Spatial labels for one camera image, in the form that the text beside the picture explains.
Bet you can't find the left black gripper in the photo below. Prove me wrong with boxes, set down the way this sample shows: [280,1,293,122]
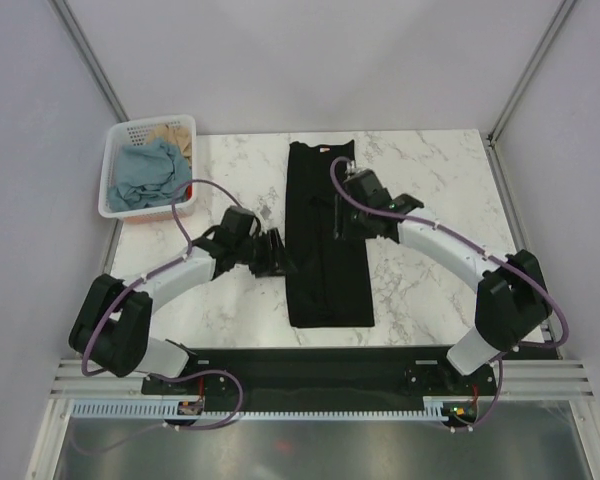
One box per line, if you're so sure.
[233,227,297,278]

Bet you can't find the black t shirt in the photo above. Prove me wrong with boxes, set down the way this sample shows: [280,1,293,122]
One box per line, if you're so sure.
[284,141,375,328]

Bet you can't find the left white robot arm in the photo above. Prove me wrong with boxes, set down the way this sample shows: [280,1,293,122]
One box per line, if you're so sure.
[69,206,297,393]

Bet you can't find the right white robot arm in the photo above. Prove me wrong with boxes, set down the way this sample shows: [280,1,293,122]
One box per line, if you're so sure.
[330,166,555,394]

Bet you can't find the blue t shirt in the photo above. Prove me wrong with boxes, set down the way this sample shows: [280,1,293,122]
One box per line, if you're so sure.
[107,139,192,212]

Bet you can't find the beige t shirt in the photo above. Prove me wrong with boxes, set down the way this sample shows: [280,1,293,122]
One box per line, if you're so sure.
[145,124,193,165]

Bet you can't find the white plastic basket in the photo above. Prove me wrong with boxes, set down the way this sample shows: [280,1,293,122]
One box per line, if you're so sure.
[98,114,197,222]

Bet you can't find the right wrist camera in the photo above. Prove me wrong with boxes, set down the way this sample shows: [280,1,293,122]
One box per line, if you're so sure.
[345,159,363,177]

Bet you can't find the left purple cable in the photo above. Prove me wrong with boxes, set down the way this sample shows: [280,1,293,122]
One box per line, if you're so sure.
[69,178,251,457]

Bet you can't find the purple cable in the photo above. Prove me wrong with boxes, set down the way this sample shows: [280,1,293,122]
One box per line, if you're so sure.
[69,178,251,457]
[329,157,570,434]

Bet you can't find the right aluminium frame post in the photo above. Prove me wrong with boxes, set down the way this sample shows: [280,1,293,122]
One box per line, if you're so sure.
[484,0,581,146]

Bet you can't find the aluminium frame post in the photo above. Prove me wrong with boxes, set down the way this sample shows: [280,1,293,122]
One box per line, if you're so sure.
[484,0,581,146]
[49,0,129,122]

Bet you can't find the white slotted cable duct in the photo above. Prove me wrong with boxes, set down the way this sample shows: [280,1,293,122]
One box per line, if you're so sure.
[70,397,475,422]

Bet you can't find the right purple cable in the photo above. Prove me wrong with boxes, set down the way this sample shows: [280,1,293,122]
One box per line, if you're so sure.
[329,157,570,434]

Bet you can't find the aluminium profile rail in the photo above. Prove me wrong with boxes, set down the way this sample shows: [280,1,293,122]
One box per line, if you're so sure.
[51,357,593,399]

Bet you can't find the left aluminium frame post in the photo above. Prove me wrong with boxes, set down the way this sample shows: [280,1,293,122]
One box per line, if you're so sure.
[49,0,129,122]

